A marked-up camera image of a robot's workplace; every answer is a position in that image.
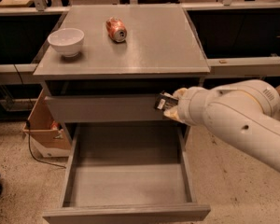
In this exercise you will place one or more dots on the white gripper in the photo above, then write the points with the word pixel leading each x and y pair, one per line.
pixel 188 106

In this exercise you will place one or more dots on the black rxbar chocolate wrapper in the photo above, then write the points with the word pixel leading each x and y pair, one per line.
pixel 165 101

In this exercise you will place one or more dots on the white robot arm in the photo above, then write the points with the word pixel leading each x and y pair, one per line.
pixel 240 114

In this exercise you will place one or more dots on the grey drawer cabinet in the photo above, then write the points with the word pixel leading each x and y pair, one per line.
pixel 160 53

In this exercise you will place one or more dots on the grey open middle drawer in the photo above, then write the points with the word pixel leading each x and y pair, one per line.
pixel 128 173

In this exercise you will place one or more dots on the grey top drawer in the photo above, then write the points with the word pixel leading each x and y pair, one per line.
pixel 104 108

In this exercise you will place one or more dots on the orange soda can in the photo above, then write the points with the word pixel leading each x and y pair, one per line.
pixel 116 29

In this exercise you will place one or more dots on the white ceramic bowl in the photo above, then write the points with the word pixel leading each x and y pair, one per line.
pixel 68 42

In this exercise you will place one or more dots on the cardboard box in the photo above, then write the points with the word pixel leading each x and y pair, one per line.
pixel 47 135

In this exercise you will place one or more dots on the grey metal rail frame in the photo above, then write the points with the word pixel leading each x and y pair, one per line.
pixel 19 56

